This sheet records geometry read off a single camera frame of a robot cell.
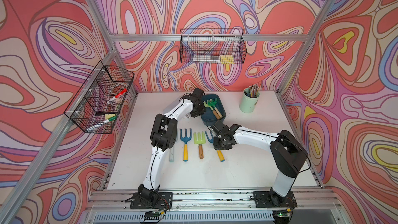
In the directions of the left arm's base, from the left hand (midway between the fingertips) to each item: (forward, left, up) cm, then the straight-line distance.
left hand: (204, 112), depth 102 cm
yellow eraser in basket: (+17, -13, +30) cm, 37 cm away
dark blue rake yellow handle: (-17, +12, -5) cm, 22 cm away
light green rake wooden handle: (-2, -8, -2) cm, 9 cm away
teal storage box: (0, -4, -8) cm, 8 cm away
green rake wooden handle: (-19, +3, -5) cm, 20 cm away
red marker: (-10, +44, +26) cm, 52 cm away
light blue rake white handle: (-28, +19, -3) cm, 34 cm away
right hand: (-25, -8, -4) cm, 27 cm away
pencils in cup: (+8, -31, +12) cm, 35 cm away
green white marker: (-21, +45, +22) cm, 54 cm away
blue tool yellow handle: (-20, -4, -3) cm, 20 cm away
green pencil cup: (+4, -29, +7) cm, 30 cm away
